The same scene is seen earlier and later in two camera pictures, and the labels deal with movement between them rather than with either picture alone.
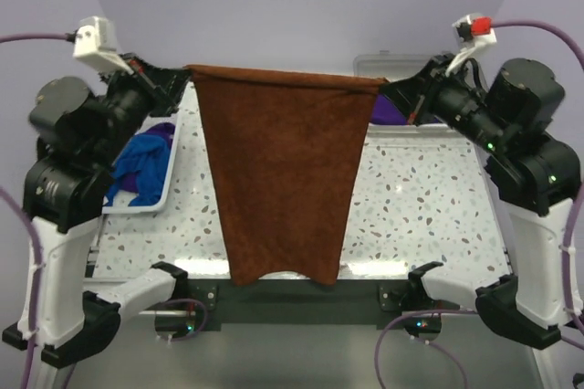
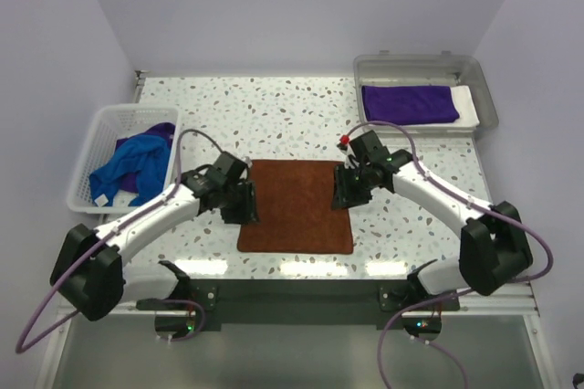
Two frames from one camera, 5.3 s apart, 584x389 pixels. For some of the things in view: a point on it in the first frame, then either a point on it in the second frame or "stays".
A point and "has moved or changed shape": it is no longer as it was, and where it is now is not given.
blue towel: x=147 y=157 stays
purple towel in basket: x=129 y=183 stays
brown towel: x=286 y=149 has moved or changed shape
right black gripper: x=414 y=96 -> x=345 y=196
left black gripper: x=165 y=85 -> x=247 y=212
